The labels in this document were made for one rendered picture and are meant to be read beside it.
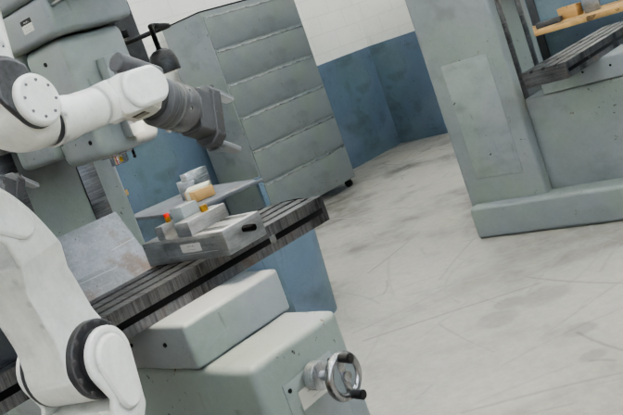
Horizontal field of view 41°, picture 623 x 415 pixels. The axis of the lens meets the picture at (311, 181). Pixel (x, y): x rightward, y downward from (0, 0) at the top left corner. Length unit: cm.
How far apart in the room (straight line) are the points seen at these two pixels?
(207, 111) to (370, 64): 829
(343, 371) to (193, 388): 40
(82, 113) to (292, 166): 635
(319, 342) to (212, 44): 540
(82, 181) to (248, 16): 517
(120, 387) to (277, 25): 652
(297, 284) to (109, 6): 257
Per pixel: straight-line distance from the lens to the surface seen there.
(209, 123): 154
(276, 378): 199
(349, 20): 972
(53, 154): 230
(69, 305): 154
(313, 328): 208
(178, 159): 764
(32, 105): 122
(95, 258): 257
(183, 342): 206
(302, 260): 446
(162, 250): 238
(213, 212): 232
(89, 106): 133
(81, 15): 216
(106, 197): 266
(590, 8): 785
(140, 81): 139
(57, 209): 258
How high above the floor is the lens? 140
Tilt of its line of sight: 9 degrees down
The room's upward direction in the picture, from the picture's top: 20 degrees counter-clockwise
